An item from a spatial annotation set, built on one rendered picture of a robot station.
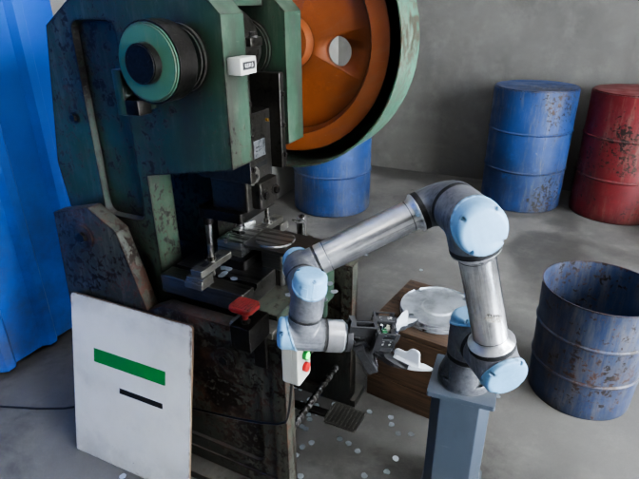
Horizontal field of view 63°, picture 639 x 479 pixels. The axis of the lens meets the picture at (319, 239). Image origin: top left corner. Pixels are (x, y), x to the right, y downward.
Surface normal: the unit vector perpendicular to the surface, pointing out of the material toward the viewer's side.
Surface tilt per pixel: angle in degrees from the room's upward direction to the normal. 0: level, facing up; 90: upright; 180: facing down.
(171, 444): 78
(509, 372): 97
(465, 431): 90
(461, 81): 90
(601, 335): 92
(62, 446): 0
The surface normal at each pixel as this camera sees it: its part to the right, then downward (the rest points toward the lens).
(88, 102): 0.76, 0.26
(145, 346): -0.41, 0.18
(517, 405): -0.01, -0.91
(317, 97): -0.44, 0.38
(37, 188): 0.90, 0.18
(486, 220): 0.16, 0.29
